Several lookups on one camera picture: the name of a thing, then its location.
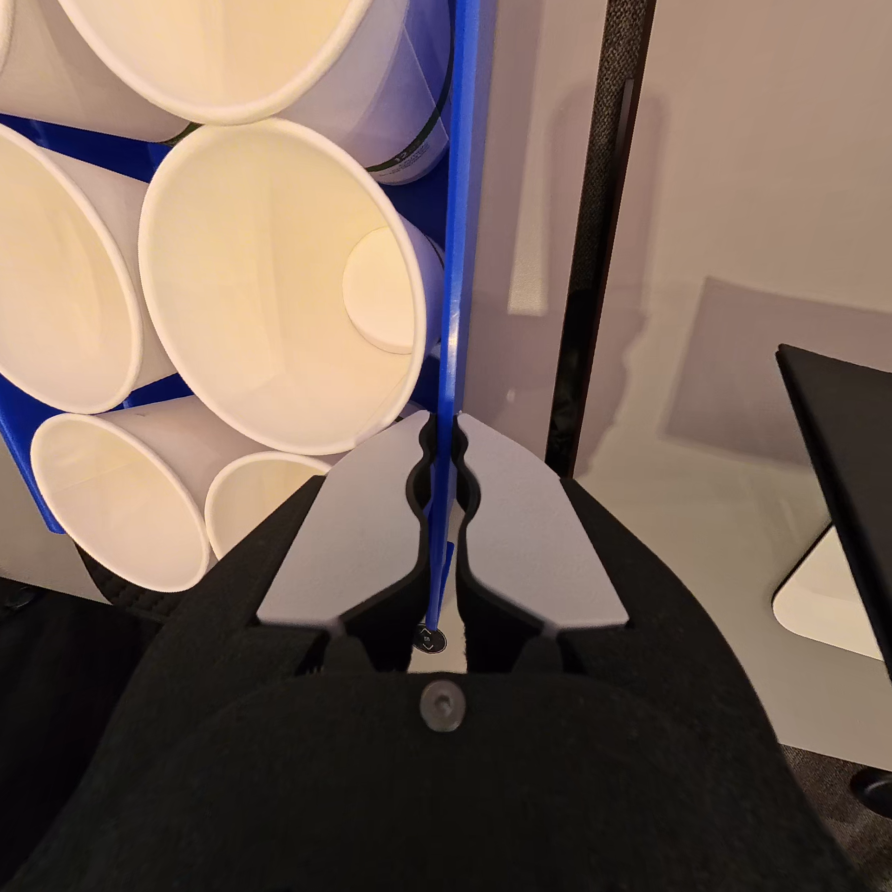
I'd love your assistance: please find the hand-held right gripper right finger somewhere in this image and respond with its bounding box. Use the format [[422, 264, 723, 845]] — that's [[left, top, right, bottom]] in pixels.
[[455, 414, 630, 673]]

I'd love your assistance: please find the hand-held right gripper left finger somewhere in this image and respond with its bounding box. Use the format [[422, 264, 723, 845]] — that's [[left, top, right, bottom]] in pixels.
[[256, 410, 436, 673]]

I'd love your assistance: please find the white paper cup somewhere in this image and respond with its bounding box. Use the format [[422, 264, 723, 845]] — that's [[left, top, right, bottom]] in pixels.
[[205, 451, 337, 563], [138, 118, 446, 455], [59, 0, 452, 186], [0, 124, 179, 414], [30, 396, 245, 595], [0, 0, 190, 142]]

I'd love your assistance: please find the blue plastic bin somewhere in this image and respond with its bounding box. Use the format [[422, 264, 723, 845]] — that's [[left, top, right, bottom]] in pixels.
[[0, 0, 500, 631]]

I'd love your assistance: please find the black chair caster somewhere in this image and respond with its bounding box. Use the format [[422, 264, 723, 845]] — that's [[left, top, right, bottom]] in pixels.
[[849, 765, 892, 815]]

